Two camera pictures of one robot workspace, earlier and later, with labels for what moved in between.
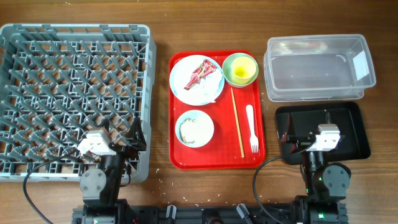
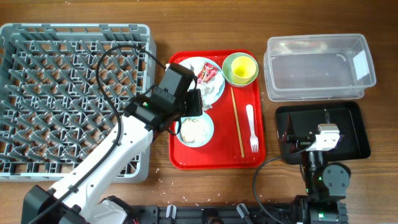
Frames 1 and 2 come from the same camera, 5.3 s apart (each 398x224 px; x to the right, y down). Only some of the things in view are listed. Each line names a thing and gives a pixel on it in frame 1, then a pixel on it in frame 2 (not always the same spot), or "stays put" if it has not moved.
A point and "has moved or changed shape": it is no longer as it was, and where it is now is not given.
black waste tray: (294, 124) stays put
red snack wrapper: (205, 68) has moved or changed shape
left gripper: (137, 144) -> (196, 109)
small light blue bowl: (194, 128) stays put
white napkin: (206, 89) has moved or changed shape
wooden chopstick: (237, 124) stays put
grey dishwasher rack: (58, 81) stays put
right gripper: (301, 143) stays put
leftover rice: (193, 130) stays put
